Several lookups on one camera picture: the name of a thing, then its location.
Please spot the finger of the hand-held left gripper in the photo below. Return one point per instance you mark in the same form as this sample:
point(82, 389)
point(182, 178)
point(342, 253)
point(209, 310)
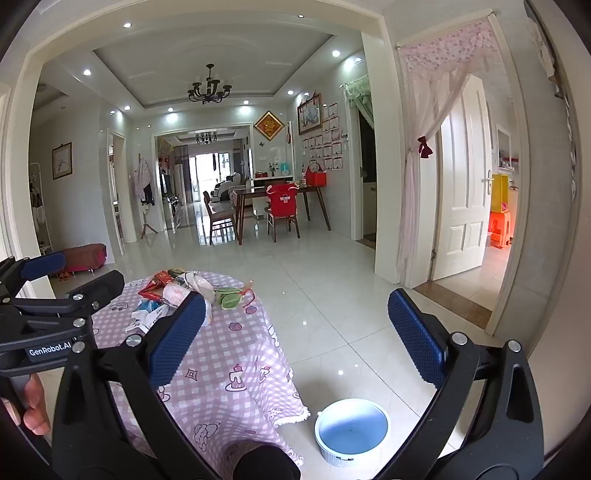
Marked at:
point(99, 288)
point(44, 265)

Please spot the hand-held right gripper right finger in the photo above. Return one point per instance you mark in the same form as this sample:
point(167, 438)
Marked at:
point(415, 341)

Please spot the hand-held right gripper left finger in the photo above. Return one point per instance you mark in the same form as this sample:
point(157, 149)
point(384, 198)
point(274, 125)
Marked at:
point(178, 344)

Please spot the white and blue carton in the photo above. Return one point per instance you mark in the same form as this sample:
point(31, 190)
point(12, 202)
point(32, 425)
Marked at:
point(147, 316)

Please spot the pink plastic wrapper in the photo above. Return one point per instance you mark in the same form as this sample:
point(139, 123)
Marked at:
point(175, 295)

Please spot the red snack wrapper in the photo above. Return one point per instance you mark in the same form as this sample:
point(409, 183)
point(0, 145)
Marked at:
point(157, 281)

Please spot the white wrapper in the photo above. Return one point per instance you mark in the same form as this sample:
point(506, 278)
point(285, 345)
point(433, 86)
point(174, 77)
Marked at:
point(198, 284)

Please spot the thin red strip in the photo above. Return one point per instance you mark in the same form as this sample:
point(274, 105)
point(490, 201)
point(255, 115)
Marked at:
point(251, 295)

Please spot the blue waste bin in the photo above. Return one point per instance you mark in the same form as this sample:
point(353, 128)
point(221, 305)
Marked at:
point(353, 431)

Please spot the person's left hand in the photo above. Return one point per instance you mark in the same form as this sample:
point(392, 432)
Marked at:
point(36, 406)

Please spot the orange slippers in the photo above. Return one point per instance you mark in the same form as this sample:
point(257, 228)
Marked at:
point(64, 276)

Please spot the red upholstered bench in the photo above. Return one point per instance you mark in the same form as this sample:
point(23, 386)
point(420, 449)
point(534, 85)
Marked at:
point(85, 256)

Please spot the white metal rack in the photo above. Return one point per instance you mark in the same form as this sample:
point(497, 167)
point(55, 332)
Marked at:
point(39, 217)

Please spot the pink checked tablecloth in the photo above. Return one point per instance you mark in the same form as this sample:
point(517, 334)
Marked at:
point(221, 369)

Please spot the wooden coat stand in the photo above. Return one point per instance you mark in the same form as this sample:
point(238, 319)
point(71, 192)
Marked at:
point(147, 226)

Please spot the bare wooden dining chair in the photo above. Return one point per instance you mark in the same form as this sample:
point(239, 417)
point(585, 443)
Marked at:
point(217, 217)

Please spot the pink floral curtain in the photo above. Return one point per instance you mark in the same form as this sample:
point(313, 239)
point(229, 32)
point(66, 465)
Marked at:
point(418, 207)

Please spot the orange plastic stool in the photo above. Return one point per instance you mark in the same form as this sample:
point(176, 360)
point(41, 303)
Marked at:
point(499, 228)

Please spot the person's black trouser leg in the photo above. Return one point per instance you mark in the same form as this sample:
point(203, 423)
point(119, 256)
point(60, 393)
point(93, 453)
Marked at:
point(263, 464)

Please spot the white panel door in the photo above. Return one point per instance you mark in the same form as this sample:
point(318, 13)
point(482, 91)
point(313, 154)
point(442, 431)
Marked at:
point(461, 194)

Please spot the grey massage chair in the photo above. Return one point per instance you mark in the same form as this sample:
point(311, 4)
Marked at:
point(221, 189)

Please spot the wooden chair with cover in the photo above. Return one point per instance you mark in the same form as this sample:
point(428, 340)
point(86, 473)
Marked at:
point(282, 221)

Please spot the dark wooden dining table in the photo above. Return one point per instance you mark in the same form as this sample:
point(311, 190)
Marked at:
point(251, 191)

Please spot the yellow cabinet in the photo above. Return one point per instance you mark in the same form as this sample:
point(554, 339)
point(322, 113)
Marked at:
point(498, 191)

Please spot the red chair cover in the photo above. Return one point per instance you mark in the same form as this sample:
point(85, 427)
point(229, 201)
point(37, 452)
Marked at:
point(282, 199)

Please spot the small black chandelier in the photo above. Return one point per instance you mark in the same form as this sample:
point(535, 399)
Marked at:
point(206, 137)

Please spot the red basket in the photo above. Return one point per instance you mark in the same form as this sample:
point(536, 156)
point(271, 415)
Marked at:
point(316, 177)

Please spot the dark red curtain bow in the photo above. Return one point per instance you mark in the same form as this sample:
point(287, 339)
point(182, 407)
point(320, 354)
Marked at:
point(424, 146)

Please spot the teal humidifier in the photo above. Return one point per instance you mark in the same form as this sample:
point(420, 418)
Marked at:
point(285, 169)

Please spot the large black chandelier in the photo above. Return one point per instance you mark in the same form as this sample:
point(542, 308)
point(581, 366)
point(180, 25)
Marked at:
point(208, 90)

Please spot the green door curtain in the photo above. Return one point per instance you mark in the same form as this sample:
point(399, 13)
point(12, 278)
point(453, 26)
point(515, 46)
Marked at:
point(362, 94)

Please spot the small framed wall picture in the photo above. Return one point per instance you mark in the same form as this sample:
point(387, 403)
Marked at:
point(62, 161)

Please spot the group of wall certificates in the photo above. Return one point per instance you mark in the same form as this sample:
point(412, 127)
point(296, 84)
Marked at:
point(328, 138)

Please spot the red diamond wall decoration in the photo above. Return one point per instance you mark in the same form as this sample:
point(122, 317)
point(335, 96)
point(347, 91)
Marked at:
point(268, 124)

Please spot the group of oval wall plaques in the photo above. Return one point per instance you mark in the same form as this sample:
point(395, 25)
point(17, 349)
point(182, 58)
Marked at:
point(574, 159)

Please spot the framed wall painting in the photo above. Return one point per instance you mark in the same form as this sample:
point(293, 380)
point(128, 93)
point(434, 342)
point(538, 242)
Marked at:
point(309, 114)

